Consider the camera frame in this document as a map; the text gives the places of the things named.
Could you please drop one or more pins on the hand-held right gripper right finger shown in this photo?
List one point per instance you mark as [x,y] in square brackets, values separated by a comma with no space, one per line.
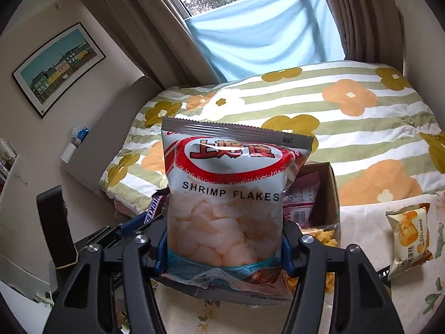
[285,250]

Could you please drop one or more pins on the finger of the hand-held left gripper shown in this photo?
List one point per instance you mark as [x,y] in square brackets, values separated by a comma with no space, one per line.
[130,228]

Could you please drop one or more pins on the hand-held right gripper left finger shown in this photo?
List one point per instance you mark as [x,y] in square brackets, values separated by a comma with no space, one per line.
[160,254]

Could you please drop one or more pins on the brown chocolate bar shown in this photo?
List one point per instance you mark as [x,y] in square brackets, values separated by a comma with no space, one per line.
[157,205]

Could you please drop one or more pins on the brown cardboard box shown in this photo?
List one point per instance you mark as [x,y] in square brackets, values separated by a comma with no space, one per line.
[328,198]

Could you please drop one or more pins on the white shrimp flakes bag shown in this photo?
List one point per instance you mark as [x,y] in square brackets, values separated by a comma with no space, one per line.
[226,198]

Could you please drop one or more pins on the yellow chips packet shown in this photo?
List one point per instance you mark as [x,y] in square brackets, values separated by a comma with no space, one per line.
[320,243]

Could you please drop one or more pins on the pink snack packet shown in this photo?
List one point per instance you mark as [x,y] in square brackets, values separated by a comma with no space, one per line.
[300,201]

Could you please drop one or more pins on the black chair back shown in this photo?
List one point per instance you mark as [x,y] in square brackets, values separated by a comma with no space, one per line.
[55,222]

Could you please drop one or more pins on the white floral bed sheet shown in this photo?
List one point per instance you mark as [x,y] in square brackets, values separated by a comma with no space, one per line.
[365,222]

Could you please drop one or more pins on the white bottle with blue label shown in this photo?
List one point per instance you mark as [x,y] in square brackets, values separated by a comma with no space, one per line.
[74,144]

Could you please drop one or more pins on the beige headboard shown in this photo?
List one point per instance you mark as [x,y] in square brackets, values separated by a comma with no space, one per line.
[114,128]

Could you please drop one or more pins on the cream cake snack packet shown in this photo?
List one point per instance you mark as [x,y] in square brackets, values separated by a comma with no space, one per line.
[408,240]

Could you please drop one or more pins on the floral striped quilt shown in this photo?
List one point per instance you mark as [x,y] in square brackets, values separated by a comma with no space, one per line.
[278,118]

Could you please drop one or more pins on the framed houses picture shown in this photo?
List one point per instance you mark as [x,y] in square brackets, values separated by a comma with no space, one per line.
[57,69]

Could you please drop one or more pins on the beige curtain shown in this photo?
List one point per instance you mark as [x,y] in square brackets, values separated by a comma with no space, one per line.
[146,17]
[358,14]

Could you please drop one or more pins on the light blue cloth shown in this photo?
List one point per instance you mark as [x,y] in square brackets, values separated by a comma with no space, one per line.
[264,34]

